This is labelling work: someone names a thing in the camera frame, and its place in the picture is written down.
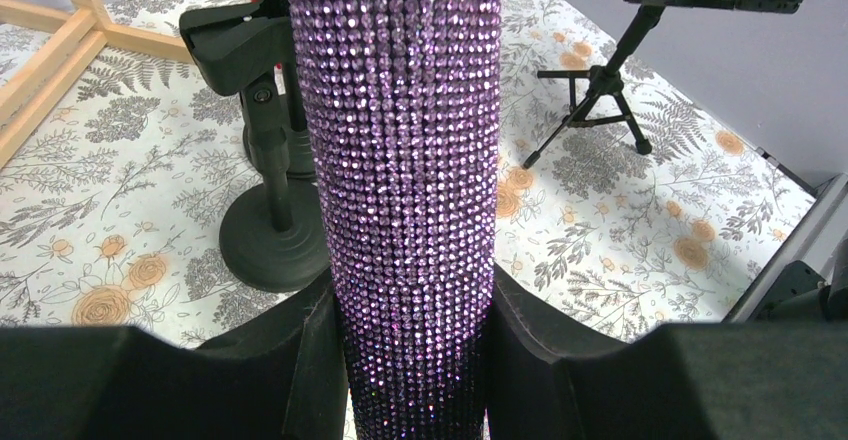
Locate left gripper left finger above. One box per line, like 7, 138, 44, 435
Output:
1, 272, 348, 439

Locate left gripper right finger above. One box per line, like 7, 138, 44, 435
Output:
486, 269, 847, 439

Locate black tripod shock-mount stand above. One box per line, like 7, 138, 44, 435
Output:
522, 5, 665, 170

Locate purple glitter microphone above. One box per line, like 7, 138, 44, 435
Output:
289, 0, 501, 439

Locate black round-base mic stand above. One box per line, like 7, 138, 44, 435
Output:
274, 65, 316, 182

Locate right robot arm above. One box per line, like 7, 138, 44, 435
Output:
624, 0, 847, 322

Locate wooden clothes rack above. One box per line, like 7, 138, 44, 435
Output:
1, 0, 192, 166

